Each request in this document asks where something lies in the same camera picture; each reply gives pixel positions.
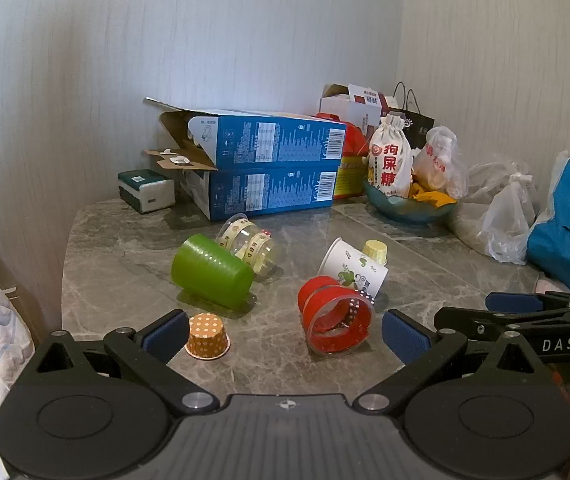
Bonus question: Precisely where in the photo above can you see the red transparent plastic cup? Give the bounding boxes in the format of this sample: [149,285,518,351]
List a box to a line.
[297,275,376,357]

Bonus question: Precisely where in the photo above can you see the small orange dotted paper cup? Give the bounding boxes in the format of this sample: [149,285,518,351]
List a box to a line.
[185,312,232,360]

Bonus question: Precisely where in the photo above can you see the clear printed plastic cup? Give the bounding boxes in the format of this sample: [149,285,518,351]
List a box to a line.
[215,213,282,281]

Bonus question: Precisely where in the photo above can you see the black paper bag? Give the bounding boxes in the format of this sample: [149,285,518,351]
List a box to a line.
[390,81,436,137]

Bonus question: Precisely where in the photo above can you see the blue cardboard box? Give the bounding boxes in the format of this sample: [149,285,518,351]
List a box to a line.
[179,162,338,222]

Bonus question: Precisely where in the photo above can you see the clear plastic bag of snacks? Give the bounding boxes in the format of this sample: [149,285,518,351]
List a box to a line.
[411,126,470,200]

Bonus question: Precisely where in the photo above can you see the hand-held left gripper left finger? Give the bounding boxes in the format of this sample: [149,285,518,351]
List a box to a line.
[20,309,222,417]

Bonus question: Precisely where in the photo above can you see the white cloth pouch red print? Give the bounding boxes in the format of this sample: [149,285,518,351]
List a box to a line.
[367,112,414,198]

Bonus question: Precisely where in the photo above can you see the yellow wrapper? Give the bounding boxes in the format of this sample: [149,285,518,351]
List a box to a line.
[409,180,458,209]

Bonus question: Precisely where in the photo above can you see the green plastic cup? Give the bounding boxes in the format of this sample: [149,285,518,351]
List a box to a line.
[171,233,256,307]

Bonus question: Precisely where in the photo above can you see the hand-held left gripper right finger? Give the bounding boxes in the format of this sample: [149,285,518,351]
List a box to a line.
[351,309,554,414]

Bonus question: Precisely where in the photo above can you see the white knotted plastic bag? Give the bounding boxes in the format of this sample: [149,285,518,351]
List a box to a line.
[480,170,540,266]

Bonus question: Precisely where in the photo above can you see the red and yellow box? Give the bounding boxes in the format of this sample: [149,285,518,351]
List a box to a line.
[332,152,372,200]

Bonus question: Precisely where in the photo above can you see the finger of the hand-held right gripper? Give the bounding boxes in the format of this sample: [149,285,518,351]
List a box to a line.
[434,307,570,344]
[485,291,570,312]

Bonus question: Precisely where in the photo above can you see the small yellow paper cup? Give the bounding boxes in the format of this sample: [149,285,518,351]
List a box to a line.
[362,240,389,267]

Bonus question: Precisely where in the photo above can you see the upper blue carton box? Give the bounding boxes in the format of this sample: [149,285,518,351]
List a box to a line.
[145,97,348,172]

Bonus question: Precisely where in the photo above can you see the white paper cup green print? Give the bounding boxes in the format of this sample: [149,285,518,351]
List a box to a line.
[318,237,390,301]

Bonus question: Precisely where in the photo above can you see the red packet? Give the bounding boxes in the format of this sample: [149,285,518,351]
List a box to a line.
[315,111,372,157]

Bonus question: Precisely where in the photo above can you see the green and white tissue box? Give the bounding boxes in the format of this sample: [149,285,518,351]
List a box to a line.
[117,169,176,216]

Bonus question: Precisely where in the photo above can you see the white and red carton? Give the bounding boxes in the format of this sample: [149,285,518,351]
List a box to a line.
[320,82,402,136]

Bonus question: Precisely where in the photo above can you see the teal bowl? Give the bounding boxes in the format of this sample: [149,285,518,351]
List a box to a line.
[363,180,458,225]

